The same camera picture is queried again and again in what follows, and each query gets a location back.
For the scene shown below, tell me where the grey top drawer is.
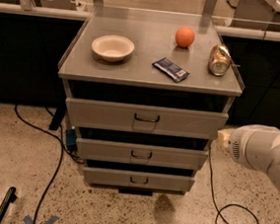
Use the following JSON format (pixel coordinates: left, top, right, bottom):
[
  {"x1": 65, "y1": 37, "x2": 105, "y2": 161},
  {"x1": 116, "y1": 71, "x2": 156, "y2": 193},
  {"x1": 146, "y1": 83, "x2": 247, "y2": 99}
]
[{"x1": 66, "y1": 98, "x2": 228, "y2": 140}]

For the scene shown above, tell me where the grey drawer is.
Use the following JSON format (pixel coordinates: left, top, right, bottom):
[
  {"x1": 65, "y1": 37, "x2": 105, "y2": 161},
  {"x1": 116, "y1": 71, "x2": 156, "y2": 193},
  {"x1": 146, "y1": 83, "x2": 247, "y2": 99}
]
[
  {"x1": 77, "y1": 138, "x2": 207, "y2": 170},
  {"x1": 66, "y1": 98, "x2": 228, "y2": 140},
  {"x1": 84, "y1": 168, "x2": 195, "y2": 192}
]

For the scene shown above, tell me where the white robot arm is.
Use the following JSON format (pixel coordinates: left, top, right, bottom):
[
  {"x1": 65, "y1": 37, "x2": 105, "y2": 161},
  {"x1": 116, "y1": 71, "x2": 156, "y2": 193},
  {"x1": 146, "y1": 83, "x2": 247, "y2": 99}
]
[{"x1": 218, "y1": 124, "x2": 280, "y2": 192}]

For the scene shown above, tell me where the grey metal drawer cabinet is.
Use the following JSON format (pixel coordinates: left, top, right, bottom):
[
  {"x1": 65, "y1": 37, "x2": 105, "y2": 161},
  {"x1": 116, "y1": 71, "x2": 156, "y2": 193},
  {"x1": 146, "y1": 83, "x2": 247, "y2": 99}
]
[{"x1": 58, "y1": 6, "x2": 244, "y2": 194}]

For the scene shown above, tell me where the grey bottom drawer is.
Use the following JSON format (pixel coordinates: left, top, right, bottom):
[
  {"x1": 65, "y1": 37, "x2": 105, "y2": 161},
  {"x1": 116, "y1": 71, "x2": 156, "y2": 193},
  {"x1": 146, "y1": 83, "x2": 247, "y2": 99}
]
[{"x1": 84, "y1": 168, "x2": 195, "y2": 192}]

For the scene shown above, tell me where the grey middle drawer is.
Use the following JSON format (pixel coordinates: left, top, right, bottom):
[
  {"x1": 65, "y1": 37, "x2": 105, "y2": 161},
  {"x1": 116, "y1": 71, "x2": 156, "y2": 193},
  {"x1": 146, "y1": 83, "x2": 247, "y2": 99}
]
[{"x1": 77, "y1": 138, "x2": 207, "y2": 170}]

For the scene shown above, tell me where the crushed gold soda can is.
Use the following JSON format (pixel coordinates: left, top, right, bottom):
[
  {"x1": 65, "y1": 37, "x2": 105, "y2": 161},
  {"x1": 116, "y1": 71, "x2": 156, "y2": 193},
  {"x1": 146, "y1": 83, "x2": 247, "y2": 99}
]
[{"x1": 208, "y1": 44, "x2": 232, "y2": 76}]

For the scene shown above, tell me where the blue snack packet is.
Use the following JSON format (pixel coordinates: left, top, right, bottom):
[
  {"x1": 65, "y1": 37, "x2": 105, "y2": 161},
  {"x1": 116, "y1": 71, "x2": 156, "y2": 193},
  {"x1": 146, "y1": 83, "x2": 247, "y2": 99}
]
[{"x1": 153, "y1": 58, "x2": 189, "y2": 83}]

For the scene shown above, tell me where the orange fruit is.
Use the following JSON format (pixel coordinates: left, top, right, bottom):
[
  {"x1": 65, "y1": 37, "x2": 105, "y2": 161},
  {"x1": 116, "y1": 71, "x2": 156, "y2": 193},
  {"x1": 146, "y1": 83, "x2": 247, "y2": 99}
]
[{"x1": 175, "y1": 27, "x2": 195, "y2": 48}]

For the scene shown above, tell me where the white bowl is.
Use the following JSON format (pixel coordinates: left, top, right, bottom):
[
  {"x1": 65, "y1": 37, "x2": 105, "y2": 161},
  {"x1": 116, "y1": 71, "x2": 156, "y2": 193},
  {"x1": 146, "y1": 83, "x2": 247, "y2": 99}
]
[{"x1": 91, "y1": 35, "x2": 135, "y2": 63}]

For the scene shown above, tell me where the blue box behind cabinet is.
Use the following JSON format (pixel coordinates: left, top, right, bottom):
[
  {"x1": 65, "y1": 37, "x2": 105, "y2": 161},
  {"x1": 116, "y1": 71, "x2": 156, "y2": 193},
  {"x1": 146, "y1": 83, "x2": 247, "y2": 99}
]
[{"x1": 65, "y1": 129, "x2": 77, "y2": 151}]

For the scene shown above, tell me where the blue tape cross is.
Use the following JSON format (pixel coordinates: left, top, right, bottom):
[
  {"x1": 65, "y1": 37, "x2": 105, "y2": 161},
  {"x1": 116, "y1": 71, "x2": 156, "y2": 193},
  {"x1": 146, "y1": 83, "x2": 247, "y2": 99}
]
[{"x1": 22, "y1": 212, "x2": 60, "y2": 224}]

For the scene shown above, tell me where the black bar on floor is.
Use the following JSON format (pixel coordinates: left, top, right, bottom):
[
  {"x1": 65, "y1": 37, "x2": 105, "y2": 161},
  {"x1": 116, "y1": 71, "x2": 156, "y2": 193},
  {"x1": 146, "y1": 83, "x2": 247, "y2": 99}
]
[{"x1": 0, "y1": 187, "x2": 17, "y2": 224}]

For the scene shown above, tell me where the black floor cable right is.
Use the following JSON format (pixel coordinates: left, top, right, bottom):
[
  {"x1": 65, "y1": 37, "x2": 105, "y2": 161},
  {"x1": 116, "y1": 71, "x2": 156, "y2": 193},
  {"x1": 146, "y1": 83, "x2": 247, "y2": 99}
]
[{"x1": 200, "y1": 145, "x2": 269, "y2": 224}]

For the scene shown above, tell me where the black floor cable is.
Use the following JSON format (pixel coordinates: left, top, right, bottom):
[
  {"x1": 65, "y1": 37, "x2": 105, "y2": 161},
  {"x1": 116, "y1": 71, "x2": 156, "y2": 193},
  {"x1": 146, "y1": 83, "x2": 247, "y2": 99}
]
[
  {"x1": 3, "y1": 103, "x2": 89, "y2": 224},
  {"x1": 200, "y1": 145, "x2": 269, "y2": 224}
]

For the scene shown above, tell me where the black floor cable left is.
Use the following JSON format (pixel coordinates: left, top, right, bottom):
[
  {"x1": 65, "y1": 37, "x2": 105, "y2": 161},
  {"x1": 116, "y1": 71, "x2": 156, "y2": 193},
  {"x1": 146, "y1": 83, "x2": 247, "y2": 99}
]
[{"x1": 3, "y1": 103, "x2": 89, "y2": 224}]

